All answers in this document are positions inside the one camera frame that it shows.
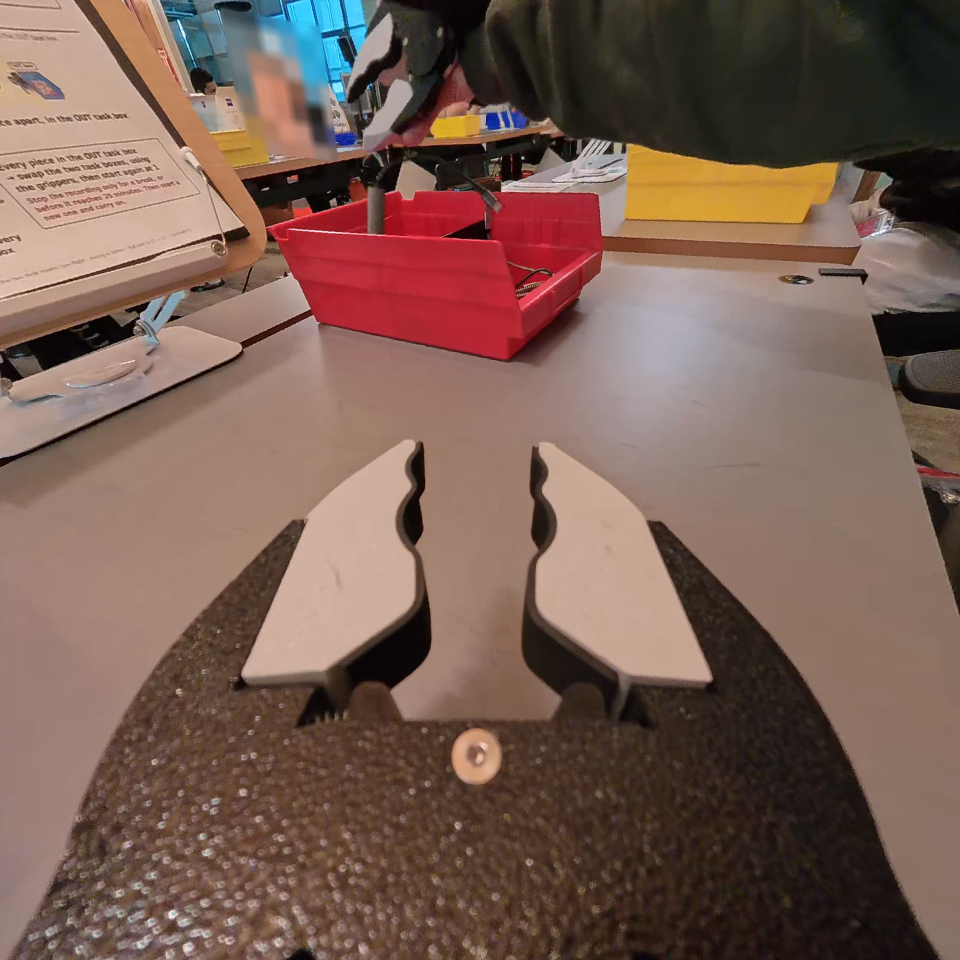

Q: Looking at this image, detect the grey mesh chair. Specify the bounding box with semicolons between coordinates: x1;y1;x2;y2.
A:
896;348;960;410

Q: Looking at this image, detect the yellow plastic bin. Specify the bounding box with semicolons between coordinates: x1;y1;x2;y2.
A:
208;129;270;168

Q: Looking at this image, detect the red plastic bin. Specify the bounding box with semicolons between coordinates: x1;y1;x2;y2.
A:
267;189;605;361

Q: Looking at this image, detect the instruction sheet on stand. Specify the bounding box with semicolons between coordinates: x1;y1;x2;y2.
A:
0;0;269;462

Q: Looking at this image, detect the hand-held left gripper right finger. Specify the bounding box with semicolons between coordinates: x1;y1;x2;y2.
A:
523;441;714;717

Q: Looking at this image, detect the person's right forearm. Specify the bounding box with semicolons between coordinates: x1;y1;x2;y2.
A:
457;0;960;170

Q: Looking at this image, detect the white cardboard box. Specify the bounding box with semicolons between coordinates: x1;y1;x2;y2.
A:
193;93;249;135

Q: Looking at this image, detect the white cloth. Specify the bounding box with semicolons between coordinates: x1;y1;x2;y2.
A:
853;223;960;316

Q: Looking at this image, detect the grey wood-edged table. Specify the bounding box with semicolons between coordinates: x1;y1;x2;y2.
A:
603;176;862;265

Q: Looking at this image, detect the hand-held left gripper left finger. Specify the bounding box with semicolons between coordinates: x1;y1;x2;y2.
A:
241;440;434;706

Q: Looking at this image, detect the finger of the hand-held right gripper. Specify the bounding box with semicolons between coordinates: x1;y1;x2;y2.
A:
347;15;408;106
363;75;434;151

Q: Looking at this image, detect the dark cloth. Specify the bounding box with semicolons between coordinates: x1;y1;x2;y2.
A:
855;148;960;230

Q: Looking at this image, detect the large yellow bin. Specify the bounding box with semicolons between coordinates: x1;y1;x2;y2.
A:
624;144;840;225

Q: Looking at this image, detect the white wire rack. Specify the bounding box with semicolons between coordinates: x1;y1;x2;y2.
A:
551;137;630;185

